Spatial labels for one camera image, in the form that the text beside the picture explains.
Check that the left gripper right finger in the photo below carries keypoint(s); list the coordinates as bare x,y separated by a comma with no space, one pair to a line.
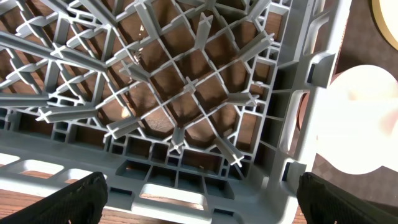
322,202

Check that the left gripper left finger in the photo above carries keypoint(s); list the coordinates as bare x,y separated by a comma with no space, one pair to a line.
80,202

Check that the pink bowl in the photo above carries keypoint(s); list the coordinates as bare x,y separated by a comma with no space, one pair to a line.
358,128

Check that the yellow plate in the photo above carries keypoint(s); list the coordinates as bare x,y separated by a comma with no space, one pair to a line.
385,15

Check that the grey plastic dish rack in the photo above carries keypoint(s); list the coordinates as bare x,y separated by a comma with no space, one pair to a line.
194,111

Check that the dark brown serving tray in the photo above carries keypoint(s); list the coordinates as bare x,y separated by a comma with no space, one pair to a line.
363,44

